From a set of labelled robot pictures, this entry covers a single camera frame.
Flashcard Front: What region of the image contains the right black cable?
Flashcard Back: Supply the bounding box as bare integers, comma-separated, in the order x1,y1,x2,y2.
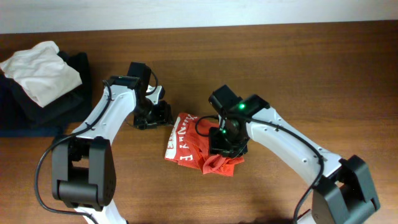
194,114,326,224

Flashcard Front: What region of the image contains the left black cable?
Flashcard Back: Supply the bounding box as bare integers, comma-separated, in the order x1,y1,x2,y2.
33,70,159,224

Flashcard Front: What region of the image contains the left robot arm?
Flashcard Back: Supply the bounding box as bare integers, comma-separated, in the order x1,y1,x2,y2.
51,62,174,223

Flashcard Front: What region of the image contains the red t-shirt with white print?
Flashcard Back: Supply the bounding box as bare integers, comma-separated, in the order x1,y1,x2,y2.
164,113,244,177

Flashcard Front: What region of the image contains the black cable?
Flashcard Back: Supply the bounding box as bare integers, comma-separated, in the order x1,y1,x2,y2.
33,70,159,224
194,114,326,224

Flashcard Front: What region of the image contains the black folded garment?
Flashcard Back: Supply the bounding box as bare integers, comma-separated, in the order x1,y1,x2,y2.
4,52,92,128

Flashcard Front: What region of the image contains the white folded garment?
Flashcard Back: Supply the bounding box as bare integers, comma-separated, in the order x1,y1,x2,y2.
1,41,82,108

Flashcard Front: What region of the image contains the dark navy folded garment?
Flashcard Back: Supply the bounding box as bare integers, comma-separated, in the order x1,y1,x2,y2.
1,75,67,138

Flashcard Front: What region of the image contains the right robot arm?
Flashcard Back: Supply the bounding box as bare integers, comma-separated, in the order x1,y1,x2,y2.
208,85,381,224

